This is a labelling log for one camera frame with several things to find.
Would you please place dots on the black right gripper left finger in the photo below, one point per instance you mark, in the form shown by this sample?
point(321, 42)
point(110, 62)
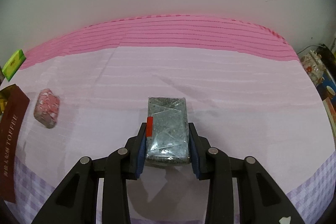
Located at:
point(75, 199)

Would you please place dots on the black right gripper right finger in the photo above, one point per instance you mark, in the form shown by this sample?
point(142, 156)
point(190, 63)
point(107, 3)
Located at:
point(261, 200)

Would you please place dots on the pink brown cake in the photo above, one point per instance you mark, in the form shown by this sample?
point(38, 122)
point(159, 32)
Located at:
point(46, 110)

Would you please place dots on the grey sesame cake block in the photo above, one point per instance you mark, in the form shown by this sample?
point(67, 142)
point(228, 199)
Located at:
point(168, 143)

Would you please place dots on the pink purple checked tablecloth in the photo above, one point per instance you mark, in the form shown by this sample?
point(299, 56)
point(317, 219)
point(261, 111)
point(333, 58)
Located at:
point(245, 89)

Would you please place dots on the maroon gold toffee tin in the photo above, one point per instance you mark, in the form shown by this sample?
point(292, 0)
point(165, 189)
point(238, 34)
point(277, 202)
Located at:
point(11, 121)

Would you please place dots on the cluttered items at right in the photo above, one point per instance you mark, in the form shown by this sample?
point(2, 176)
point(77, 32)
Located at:
point(319, 65)

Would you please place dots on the green tissue pack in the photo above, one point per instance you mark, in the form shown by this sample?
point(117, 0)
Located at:
point(13, 64)

